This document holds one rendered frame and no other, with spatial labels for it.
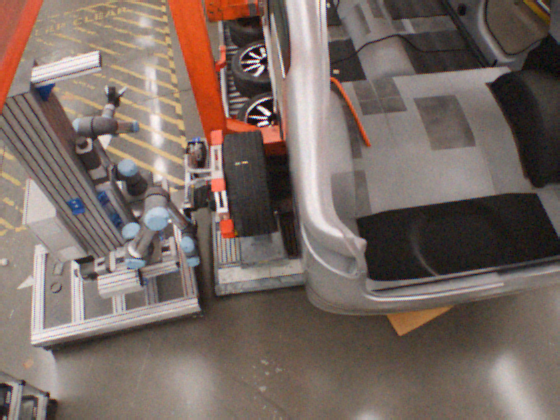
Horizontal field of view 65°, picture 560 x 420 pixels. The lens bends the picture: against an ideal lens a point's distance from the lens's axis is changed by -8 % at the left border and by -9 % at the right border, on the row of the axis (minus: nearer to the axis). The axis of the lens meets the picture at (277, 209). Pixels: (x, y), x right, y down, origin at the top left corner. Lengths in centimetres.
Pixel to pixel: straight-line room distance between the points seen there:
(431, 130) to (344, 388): 179
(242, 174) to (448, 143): 129
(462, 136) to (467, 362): 154
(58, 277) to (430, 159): 282
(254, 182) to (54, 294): 188
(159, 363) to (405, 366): 172
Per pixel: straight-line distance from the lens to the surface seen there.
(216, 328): 349
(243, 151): 274
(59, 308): 374
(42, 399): 363
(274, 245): 347
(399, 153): 295
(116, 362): 363
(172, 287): 347
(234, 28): 494
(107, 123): 282
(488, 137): 318
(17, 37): 50
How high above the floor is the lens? 322
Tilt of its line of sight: 55 degrees down
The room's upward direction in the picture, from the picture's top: 8 degrees counter-clockwise
